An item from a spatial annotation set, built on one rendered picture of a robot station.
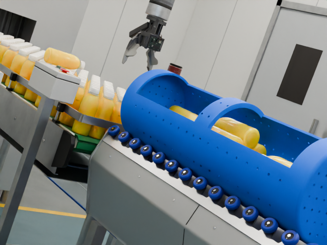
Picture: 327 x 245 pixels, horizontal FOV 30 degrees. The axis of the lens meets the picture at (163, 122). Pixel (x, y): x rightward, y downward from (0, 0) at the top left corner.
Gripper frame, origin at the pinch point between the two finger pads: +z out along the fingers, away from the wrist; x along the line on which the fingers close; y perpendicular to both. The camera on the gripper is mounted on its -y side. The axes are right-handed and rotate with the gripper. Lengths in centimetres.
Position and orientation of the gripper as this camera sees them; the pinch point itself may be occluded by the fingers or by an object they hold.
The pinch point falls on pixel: (135, 66)
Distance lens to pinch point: 235.5
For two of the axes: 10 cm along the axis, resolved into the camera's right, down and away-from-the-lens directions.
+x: 7.6, 2.1, 6.2
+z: -3.4, 9.3, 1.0
